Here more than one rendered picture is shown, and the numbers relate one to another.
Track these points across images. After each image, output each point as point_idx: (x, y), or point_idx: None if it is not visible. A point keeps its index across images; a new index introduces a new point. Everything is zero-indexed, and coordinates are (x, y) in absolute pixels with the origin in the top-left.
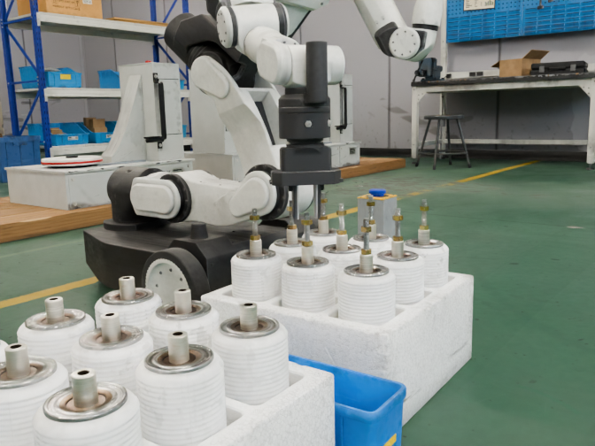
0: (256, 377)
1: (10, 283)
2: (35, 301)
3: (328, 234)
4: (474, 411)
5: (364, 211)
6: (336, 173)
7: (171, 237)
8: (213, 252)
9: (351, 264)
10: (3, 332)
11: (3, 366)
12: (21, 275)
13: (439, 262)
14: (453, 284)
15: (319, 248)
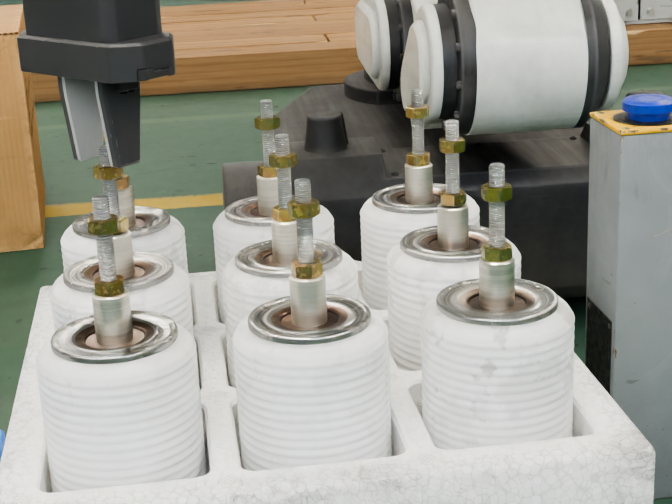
0: None
1: (220, 167)
2: (187, 211)
3: (406, 206)
4: None
5: (596, 160)
6: (121, 53)
7: (388, 133)
8: (316, 190)
9: (256, 306)
10: (53, 257)
11: None
12: (261, 155)
13: (479, 373)
14: (513, 455)
15: (370, 238)
